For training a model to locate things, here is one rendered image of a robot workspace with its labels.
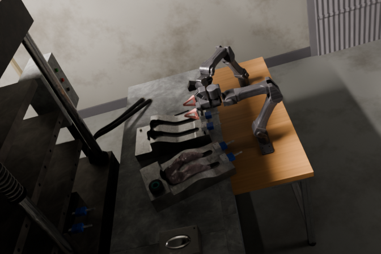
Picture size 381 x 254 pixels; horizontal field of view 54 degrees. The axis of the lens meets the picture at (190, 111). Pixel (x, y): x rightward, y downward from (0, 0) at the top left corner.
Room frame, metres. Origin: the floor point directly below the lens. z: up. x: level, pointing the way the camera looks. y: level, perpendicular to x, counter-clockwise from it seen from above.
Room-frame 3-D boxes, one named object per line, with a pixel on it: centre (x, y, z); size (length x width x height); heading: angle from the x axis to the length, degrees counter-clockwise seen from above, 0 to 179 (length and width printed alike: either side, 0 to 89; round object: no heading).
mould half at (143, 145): (1.86, 0.16, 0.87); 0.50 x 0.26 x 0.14; 81
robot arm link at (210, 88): (1.58, -0.18, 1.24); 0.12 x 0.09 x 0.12; 82
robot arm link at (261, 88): (1.56, -0.34, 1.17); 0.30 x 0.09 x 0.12; 82
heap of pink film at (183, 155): (1.50, 0.14, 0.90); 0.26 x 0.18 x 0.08; 98
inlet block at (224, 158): (1.49, -0.14, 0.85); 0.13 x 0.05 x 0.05; 98
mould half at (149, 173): (1.50, 0.14, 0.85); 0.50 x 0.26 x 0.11; 98
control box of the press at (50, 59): (2.19, 0.82, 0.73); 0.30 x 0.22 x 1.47; 171
